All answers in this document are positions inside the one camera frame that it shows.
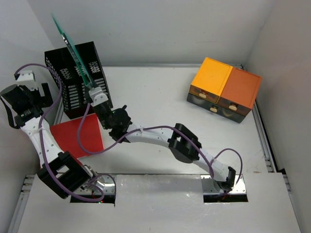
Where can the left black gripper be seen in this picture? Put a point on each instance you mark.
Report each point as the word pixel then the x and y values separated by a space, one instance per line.
pixel 44 101

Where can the red notebook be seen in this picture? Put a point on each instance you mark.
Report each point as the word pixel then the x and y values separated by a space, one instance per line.
pixel 65 135

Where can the green notebook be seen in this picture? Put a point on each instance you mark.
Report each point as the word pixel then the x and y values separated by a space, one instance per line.
pixel 88 81

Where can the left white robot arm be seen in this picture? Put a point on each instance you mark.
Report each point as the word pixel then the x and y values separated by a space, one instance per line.
pixel 59 170

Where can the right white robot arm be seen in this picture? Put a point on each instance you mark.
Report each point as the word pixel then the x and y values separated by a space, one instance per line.
pixel 183 144

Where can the right metal arm base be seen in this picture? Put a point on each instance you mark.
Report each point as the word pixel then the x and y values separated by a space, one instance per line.
pixel 210 187

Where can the left metal arm base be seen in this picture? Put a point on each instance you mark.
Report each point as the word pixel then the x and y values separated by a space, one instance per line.
pixel 105 182

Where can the black mesh file organizer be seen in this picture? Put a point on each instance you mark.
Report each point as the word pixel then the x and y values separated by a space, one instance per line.
pixel 73 87

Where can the yellow drawer box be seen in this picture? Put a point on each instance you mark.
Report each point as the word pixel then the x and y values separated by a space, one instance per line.
pixel 210 80

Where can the orange drawer box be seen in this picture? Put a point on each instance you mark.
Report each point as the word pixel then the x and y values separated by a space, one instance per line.
pixel 240 91

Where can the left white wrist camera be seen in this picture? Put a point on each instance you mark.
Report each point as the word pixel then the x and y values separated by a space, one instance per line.
pixel 23 76

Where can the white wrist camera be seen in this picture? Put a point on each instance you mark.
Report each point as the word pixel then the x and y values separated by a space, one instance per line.
pixel 23 76
pixel 97 96

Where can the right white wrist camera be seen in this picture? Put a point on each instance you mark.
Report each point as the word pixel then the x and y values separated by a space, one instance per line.
pixel 97 96

